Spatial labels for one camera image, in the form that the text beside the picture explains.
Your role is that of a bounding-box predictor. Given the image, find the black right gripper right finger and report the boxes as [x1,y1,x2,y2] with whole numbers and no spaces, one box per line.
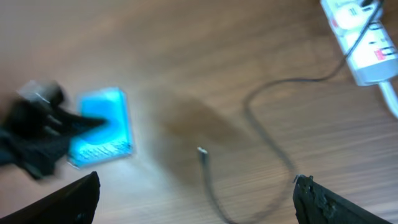
[293,175,391,224]

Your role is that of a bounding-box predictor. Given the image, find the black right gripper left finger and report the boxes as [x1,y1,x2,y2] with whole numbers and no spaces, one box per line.
[1,171,100,224]

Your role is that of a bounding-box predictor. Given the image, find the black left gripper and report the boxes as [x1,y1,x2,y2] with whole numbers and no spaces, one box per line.
[1,81,107,180]

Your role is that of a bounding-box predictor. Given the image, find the blue Galaxy smartphone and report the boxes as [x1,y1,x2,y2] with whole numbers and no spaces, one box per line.
[68,87,134,168]

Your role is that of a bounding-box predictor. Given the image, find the black USB charging cable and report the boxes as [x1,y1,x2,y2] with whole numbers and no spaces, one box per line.
[197,0,385,224]

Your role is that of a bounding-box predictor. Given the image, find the white power strip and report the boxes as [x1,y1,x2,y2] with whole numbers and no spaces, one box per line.
[320,0,397,88]

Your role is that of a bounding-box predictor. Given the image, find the white power strip cord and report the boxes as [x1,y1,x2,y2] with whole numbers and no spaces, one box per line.
[377,80,398,121]

